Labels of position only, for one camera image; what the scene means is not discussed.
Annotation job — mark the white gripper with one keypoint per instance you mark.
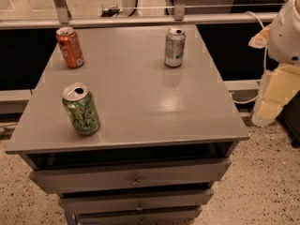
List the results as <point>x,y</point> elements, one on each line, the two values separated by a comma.
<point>286,37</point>

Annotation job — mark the orange red soda can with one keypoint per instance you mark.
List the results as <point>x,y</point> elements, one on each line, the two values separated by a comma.
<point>70,47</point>

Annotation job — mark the white green soda can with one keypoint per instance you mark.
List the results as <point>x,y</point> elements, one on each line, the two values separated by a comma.
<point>174,47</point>

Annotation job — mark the grey drawer cabinet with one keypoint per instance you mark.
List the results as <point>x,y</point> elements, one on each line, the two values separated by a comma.
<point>148,112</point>

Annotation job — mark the bottom grey drawer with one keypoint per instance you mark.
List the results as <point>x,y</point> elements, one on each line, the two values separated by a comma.
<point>140,217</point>

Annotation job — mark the grey drawer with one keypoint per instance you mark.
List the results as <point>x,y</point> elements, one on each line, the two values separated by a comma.
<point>137,202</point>
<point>131,176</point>
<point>140,217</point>

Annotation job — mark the middle grey drawer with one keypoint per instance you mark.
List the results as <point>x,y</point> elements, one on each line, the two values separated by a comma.
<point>137,202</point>

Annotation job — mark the top grey drawer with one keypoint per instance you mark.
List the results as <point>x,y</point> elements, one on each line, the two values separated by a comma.
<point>131,176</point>

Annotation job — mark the metal railing frame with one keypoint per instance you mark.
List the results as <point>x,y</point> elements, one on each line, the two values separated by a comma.
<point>31,14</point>

